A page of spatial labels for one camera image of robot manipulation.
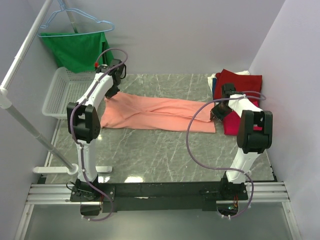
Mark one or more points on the green hanging t shirt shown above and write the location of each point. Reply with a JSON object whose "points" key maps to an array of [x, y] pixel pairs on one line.
{"points": [[78, 52]]}

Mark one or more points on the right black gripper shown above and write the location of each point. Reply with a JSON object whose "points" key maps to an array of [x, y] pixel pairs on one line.
{"points": [[214, 113]]}

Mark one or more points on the aluminium rail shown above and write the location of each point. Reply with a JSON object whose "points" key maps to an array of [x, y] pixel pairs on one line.
{"points": [[263, 192]]}

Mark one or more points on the white plastic laundry basket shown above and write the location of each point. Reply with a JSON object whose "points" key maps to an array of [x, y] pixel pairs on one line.
{"points": [[66, 86]]}

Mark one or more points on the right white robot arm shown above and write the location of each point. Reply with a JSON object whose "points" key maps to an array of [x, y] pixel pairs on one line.
{"points": [[253, 138]]}

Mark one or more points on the blue folded shirt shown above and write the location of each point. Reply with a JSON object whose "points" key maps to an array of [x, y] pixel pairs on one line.
{"points": [[216, 89]]}

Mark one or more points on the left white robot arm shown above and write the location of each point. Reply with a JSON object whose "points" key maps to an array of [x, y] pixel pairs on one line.
{"points": [[84, 124]]}

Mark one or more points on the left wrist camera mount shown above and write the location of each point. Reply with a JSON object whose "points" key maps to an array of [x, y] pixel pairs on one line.
{"points": [[102, 68]]}

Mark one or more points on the salmon pink t shirt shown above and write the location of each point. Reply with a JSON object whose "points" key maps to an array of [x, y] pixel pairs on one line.
{"points": [[148, 113]]}

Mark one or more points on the magenta folded shirt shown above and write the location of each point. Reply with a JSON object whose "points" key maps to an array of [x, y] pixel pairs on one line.
{"points": [[231, 125]]}

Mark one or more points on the light blue wire hanger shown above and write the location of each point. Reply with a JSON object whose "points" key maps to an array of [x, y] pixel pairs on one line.
{"points": [[64, 7]]}

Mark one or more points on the dark red folded shirt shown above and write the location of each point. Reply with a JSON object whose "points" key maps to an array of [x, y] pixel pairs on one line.
{"points": [[241, 82]]}

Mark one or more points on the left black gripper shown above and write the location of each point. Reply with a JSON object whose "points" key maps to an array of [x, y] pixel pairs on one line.
{"points": [[111, 94]]}

